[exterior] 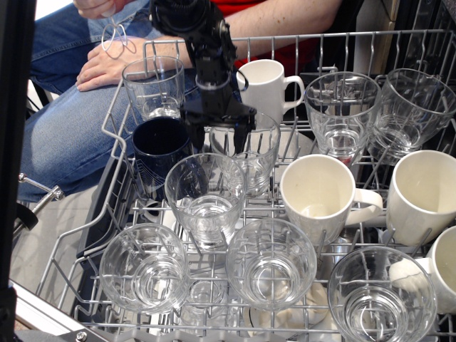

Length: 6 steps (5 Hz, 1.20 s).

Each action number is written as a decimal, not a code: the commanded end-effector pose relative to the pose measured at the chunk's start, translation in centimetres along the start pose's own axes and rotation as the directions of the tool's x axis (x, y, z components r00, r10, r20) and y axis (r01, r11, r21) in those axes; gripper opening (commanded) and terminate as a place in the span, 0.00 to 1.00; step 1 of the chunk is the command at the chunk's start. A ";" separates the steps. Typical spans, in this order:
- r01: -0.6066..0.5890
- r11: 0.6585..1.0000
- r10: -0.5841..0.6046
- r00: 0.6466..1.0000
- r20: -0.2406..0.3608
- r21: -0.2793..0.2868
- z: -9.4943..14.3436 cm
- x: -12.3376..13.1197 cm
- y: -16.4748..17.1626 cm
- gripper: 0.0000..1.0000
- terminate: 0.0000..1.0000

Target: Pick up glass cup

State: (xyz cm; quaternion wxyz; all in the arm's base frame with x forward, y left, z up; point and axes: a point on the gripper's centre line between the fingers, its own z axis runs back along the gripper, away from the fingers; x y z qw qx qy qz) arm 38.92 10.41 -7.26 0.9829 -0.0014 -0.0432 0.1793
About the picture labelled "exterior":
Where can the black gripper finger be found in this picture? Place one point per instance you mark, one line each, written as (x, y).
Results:
(240, 138)
(196, 134)

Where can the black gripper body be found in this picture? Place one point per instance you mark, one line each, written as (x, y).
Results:
(214, 102)

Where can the clear glass cup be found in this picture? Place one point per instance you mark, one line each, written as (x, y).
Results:
(144, 269)
(207, 192)
(258, 156)
(270, 264)
(155, 86)
(381, 294)
(415, 106)
(342, 108)

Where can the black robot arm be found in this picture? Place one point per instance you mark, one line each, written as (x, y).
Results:
(211, 51)

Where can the person's bare forearm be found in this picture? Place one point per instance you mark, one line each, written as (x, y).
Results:
(253, 23)

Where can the person's resting hand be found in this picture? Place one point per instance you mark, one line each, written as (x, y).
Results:
(104, 68)

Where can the person's upper hand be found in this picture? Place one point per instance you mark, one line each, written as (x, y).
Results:
(97, 9)

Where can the dark blue mug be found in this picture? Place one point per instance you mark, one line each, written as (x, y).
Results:
(158, 145)

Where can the white mug back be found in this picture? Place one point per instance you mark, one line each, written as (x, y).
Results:
(262, 85)

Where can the cream mug centre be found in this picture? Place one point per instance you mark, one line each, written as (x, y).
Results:
(320, 197)

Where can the cream mug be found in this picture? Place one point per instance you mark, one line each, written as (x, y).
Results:
(440, 265)
(421, 197)
(320, 197)

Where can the small clear glass below rack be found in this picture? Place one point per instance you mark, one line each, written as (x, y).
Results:
(206, 303)

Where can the metal clamp with black pad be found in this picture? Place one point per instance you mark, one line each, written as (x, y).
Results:
(26, 218)

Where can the cream mug lower right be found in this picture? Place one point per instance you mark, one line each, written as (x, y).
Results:
(440, 265)

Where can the grey wire dishwasher rack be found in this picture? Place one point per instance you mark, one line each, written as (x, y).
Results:
(118, 205)

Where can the black vertical frame post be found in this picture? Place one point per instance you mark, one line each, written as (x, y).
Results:
(17, 24)

